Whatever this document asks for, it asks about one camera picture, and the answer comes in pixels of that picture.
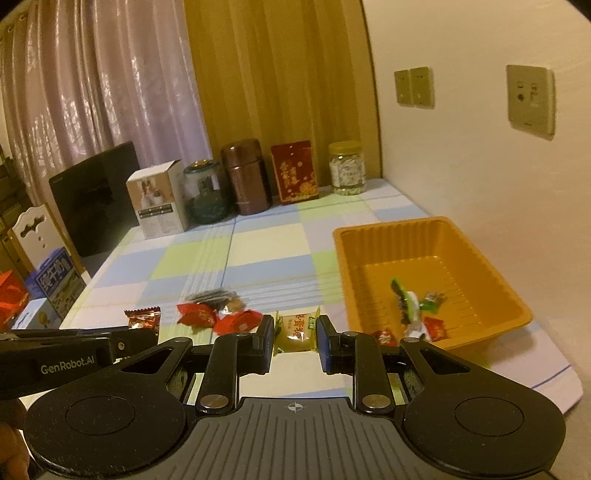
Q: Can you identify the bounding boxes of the checked pastel tablecloth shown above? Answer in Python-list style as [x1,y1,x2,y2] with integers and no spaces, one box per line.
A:
[58,178,585,416]

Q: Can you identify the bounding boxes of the dark snack packet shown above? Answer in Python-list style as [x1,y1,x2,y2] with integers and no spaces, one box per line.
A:
[188,287,246,315]

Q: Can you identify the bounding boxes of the red snack packet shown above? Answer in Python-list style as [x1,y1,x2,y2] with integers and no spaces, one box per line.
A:
[421,316,450,343]
[177,302,219,326]
[213,310,262,336]
[370,327,399,348]

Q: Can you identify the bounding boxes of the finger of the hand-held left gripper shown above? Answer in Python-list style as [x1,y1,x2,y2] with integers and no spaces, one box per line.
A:
[111,327,160,361]
[55,327,132,341]

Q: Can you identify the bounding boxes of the brown-red snack packet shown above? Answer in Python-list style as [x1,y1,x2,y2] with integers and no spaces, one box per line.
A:
[124,308,161,331]

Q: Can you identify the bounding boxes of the large beige wall socket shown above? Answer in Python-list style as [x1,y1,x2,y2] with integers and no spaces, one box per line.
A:
[506,65,556,137]

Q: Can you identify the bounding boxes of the red cardboard box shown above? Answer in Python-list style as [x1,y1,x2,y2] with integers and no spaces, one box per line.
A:
[0,270,29,330]

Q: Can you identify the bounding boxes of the white cardboard box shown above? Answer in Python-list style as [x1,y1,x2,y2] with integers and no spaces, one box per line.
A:
[126,160,189,239]

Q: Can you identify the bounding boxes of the clear plastic candy jar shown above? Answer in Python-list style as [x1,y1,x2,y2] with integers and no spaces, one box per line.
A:
[328,141,368,196]

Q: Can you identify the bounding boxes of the orange plastic tray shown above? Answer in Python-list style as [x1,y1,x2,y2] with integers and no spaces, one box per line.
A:
[332,216,534,356]

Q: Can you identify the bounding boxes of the brown metal canister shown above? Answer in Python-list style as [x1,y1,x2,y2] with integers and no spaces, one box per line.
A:
[220,138,272,216]

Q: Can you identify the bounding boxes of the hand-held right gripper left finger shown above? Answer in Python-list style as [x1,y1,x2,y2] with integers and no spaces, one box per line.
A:
[117,315,276,417]

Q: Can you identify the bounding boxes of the red gold-printed box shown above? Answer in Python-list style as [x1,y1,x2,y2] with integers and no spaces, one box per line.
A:
[270,141,319,205]

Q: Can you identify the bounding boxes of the light blue box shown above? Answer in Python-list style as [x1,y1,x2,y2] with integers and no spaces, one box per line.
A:
[11,298,63,329]

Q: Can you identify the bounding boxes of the white chair back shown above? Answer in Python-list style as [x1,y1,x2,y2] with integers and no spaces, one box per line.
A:
[11,203,61,273]

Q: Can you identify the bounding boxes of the black screen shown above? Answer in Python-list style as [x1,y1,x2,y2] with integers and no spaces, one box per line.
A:
[48,141,141,259]

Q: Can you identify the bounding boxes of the green candy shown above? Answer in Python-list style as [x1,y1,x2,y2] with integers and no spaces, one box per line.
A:
[390,277,420,324]

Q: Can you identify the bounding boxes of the white-green snack packet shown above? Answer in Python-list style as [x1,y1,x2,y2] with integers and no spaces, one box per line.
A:
[403,298,437,343]

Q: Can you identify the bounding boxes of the pink sheer curtain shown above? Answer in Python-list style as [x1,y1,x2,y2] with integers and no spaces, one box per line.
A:
[0,0,213,232]

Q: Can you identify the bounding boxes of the person's left hand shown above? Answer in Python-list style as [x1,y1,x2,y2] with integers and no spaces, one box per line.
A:
[0,399,31,480]

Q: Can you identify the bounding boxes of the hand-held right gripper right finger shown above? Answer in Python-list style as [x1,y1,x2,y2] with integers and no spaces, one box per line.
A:
[317,315,472,416]

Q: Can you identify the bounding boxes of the dark wooden rack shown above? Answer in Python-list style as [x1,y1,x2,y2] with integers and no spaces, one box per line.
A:
[0,148,33,259]

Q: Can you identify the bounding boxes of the green glass jar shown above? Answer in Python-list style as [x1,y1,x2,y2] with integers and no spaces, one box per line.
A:
[183,159,232,224]

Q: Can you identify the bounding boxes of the yellow snack packet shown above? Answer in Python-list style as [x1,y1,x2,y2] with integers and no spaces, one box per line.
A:
[274,310,320,355]

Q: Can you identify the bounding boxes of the yellow wood-grain panel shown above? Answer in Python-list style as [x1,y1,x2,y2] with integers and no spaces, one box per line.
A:
[185,0,384,191]

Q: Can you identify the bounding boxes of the blue milk carton box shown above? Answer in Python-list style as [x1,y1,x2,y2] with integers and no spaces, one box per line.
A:
[34,247,86,319]

